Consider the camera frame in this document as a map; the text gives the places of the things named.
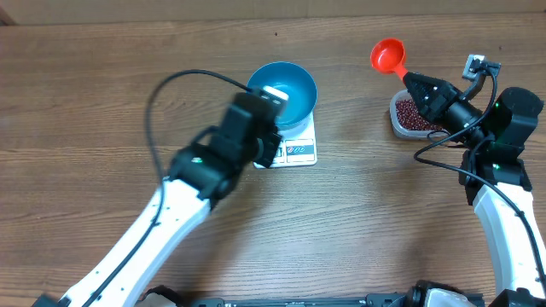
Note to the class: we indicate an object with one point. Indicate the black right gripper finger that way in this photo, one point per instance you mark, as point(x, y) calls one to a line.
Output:
point(424, 88)
point(431, 110)

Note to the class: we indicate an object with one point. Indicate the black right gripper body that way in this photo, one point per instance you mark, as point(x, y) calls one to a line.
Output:
point(459, 115)

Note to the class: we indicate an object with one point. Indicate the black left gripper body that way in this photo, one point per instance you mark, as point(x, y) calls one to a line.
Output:
point(264, 148)

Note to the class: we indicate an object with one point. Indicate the red scoop blue handle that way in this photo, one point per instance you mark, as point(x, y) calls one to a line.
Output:
point(388, 57)

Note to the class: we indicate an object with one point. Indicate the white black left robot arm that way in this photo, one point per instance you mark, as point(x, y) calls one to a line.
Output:
point(198, 177)

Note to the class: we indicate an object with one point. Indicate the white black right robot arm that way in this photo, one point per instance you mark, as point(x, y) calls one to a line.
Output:
point(494, 176)

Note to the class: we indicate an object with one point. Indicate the white kitchen scale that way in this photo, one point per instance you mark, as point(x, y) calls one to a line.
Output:
point(298, 146)

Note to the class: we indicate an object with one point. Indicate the blue bowl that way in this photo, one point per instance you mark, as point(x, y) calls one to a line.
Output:
point(294, 81)

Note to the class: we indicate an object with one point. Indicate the red beans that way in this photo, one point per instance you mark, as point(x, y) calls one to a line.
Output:
point(409, 118)

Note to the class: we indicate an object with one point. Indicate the clear plastic container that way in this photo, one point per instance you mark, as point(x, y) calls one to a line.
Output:
point(401, 132)

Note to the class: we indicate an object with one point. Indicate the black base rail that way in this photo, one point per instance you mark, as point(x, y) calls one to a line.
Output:
point(164, 296)

